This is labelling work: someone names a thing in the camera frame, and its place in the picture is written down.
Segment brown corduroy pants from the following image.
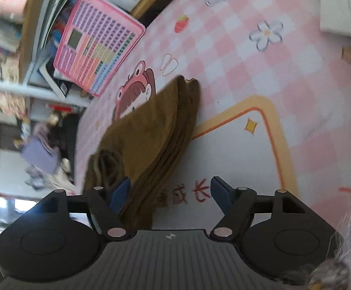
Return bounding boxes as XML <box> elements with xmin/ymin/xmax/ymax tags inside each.
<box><xmin>83</xmin><ymin>75</ymin><xmax>201</xmax><ymax>230</ymax></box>

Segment grey fuzzy object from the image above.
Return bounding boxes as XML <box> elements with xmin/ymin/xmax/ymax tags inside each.
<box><xmin>281</xmin><ymin>260</ymin><xmax>351</xmax><ymax>290</ymax></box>

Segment white metal shelf frame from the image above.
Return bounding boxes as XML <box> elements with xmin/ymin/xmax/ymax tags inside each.
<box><xmin>0</xmin><ymin>80</ymin><xmax>91</xmax><ymax>106</ymax></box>

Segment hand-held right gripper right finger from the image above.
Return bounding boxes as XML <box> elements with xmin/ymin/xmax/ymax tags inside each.
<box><xmin>209</xmin><ymin>176</ymin><xmax>310</xmax><ymax>242</ymax></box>

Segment teal flat folder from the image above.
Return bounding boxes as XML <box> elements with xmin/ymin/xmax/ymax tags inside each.
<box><xmin>32</xmin><ymin>0</ymin><xmax>82</xmax><ymax>64</ymax></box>

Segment pink toy keyboard tablet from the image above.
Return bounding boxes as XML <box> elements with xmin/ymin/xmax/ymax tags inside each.
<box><xmin>53</xmin><ymin>0</ymin><xmax>146</xmax><ymax>98</ymax></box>

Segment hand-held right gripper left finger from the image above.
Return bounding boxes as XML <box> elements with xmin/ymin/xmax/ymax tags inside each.
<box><xmin>38</xmin><ymin>177</ymin><xmax>135</xmax><ymax>242</ymax></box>

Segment lavender folded cloth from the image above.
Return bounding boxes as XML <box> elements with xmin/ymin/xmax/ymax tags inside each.
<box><xmin>20</xmin><ymin>137</ymin><xmax>59</xmax><ymax>174</ymax></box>

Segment pink checkered cartoon table mat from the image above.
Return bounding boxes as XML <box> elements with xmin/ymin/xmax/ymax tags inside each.
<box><xmin>73</xmin><ymin>0</ymin><xmax>351</xmax><ymax>248</ymax></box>

